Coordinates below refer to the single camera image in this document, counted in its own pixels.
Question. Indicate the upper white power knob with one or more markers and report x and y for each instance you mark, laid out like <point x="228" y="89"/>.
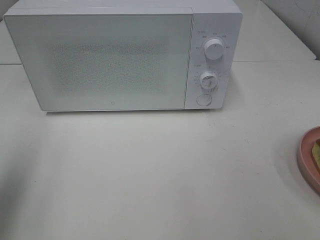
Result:
<point x="214" y="48"/>

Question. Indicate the pink round plate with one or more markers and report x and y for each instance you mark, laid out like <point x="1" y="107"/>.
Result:
<point x="305" y="160"/>

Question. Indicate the round white door button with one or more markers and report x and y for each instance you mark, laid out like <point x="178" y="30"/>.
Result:
<point x="204" y="100"/>

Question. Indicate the white microwave oven body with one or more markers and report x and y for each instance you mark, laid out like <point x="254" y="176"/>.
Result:
<point x="210" y="19"/>

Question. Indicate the toast sandwich with lettuce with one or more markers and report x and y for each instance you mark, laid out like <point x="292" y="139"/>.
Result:
<point x="315" y="153"/>

